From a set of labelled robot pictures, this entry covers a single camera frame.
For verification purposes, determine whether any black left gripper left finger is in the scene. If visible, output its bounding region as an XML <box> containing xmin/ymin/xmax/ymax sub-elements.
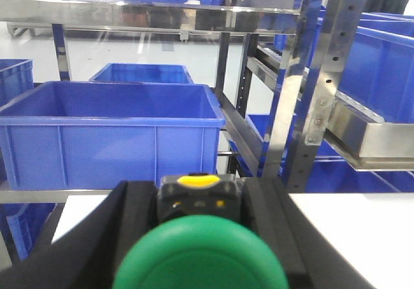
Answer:
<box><xmin>1</xmin><ymin>181</ymin><xmax>158</xmax><ymax>288</ymax></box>

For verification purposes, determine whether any blue bin bottom right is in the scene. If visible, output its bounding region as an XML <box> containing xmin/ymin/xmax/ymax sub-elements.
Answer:
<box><xmin>281</xmin><ymin>140</ymin><xmax>414</xmax><ymax>193</ymax></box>

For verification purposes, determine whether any large blue bin right shelf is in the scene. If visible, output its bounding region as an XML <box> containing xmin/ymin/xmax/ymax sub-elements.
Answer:
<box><xmin>338</xmin><ymin>25</ymin><xmax>413</xmax><ymax>123</ymax></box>

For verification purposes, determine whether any blue bin far right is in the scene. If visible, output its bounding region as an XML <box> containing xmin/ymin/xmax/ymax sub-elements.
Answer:
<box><xmin>358</xmin><ymin>13</ymin><xmax>413</xmax><ymax>37</ymax></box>

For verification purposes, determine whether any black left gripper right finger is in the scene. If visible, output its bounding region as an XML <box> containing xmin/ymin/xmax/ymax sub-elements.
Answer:
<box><xmin>241</xmin><ymin>177</ymin><xmax>372</xmax><ymax>288</ymax></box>

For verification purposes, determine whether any blue bin behind lower left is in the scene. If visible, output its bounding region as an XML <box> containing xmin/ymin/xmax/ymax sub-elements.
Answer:
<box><xmin>89</xmin><ymin>63</ymin><xmax>193</xmax><ymax>84</ymax></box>

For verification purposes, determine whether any green mushroom push button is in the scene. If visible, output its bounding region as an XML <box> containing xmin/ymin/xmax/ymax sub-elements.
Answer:
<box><xmin>111</xmin><ymin>172</ymin><xmax>290</xmax><ymax>289</ymax></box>

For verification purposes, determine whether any small blue bin lower centre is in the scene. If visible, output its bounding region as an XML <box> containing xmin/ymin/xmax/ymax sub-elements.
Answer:
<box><xmin>225</xmin><ymin>112</ymin><xmax>264</xmax><ymax>166</ymax></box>

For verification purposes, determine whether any blue bin far left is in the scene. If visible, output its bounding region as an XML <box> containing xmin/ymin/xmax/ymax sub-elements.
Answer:
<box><xmin>1</xmin><ymin>59</ymin><xmax>34</xmax><ymax>106</ymax></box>

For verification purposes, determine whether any stainless steel shelving rack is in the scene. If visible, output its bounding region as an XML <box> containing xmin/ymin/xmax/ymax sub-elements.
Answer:
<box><xmin>1</xmin><ymin>0</ymin><xmax>413</xmax><ymax>192</ymax></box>

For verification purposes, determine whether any large blue bin lower left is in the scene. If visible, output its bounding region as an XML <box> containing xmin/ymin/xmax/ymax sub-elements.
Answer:
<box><xmin>1</xmin><ymin>81</ymin><xmax>226</xmax><ymax>191</ymax></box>

